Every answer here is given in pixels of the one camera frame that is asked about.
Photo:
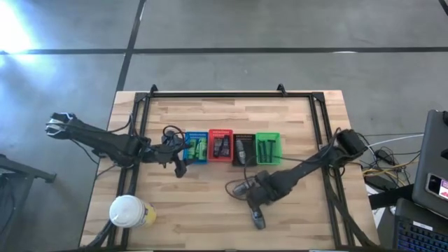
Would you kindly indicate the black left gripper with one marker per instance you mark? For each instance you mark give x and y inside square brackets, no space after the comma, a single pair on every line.
[173,150]

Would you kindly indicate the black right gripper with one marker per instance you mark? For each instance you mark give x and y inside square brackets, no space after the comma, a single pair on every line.
[262,190]

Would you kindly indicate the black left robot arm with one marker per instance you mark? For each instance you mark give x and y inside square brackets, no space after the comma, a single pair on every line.
[105,143]

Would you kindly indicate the blue plastic basket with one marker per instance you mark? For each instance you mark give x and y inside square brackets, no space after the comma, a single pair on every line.
[196,134]

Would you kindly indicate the red plastic basket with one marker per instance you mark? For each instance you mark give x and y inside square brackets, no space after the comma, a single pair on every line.
[220,133]

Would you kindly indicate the black plastic basket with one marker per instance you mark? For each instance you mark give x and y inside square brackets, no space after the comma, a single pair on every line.
[250,154]

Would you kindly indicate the green plastic basket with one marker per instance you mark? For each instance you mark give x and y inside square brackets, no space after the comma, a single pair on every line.
[278,154]

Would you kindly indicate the white-lidded yellow wipes canister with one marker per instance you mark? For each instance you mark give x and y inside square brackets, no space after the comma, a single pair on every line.
[126,211]

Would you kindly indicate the black power brick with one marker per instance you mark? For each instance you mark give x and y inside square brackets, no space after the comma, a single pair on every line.
[376,182]

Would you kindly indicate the black power adapter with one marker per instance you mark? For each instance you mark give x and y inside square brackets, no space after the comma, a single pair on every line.
[384,156]

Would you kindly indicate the laptop with backlit keyboard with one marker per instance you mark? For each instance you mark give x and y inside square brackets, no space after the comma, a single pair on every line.
[420,239]

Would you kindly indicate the black metal stand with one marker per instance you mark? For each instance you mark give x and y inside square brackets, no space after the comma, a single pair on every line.
[21,168]

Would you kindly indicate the black metal table frame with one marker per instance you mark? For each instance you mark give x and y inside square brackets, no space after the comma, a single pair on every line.
[227,94]

